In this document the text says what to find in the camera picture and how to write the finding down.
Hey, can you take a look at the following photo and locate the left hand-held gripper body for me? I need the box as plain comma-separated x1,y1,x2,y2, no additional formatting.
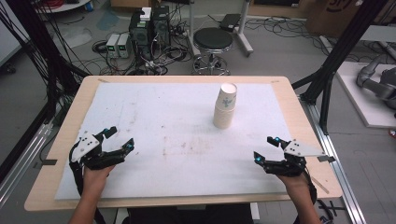
68,130,125,171

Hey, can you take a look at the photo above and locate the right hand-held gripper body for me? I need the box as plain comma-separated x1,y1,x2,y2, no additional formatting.
265,138,327,177

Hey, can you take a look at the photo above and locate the stack of paper cups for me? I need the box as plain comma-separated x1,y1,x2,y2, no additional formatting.
212,82,238,130

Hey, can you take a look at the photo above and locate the person's right hand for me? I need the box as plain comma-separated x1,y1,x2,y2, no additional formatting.
276,170,311,195

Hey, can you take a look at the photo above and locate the person's left hand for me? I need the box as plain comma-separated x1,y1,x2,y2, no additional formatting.
82,164,116,195

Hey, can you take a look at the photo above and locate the tan tape strip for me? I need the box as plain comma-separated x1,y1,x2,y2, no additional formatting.
311,176,331,195

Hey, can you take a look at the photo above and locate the white platform board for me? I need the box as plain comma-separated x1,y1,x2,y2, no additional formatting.
335,61,396,129

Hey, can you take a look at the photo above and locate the grey power supply unit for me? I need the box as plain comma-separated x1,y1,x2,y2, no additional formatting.
117,33,132,59
106,33,120,59

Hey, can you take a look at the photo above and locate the person's dark clothing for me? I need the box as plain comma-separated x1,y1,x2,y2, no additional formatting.
127,203,253,224

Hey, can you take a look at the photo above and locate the black computer tower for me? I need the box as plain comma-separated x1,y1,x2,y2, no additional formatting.
129,10,154,61
151,5,172,48

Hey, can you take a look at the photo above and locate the white-legged desk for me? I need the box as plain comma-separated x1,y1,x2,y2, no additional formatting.
186,0,255,58

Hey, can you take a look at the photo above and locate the black round stool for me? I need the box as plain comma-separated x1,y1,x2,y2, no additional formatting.
191,27,234,77

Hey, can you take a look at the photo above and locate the small white box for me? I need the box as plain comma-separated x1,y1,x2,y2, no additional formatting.
139,7,153,22

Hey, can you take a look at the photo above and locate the black flat device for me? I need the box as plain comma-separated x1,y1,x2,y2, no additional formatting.
219,13,242,33

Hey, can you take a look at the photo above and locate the printed cardboard box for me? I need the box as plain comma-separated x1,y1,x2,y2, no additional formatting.
306,0,379,38

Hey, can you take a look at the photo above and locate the aluminium floor rail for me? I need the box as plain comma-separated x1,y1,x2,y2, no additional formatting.
0,122,54,208
298,96,368,224

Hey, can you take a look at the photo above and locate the tangle of floor cables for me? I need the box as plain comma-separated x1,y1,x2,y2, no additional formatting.
92,18,194,77

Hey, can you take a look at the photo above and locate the black frame with cables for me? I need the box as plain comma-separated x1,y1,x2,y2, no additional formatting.
0,0,90,125

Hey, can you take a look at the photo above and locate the black metal frame post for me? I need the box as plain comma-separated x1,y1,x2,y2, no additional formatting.
291,0,390,135

